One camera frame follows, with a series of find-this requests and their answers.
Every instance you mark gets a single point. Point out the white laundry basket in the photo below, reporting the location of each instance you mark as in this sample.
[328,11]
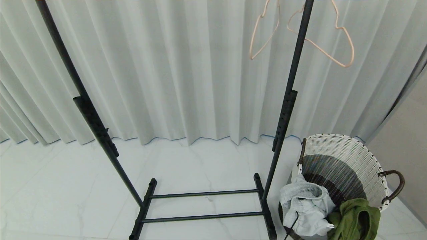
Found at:
[350,150]

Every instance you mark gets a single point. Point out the pink clothes hanger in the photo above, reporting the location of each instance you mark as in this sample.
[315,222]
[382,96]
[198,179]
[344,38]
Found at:
[263,46]
[328,55]

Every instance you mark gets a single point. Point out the green long-sleeved shirt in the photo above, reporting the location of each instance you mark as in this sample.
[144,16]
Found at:
[353,220]

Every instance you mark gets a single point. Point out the pale grey shorts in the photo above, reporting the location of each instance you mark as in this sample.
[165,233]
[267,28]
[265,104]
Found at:
[310,206]

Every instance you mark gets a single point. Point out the white curtain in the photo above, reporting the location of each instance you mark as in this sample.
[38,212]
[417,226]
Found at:
[200,66]

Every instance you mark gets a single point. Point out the black clothes rack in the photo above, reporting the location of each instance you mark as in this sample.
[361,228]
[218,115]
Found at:
[88,108]

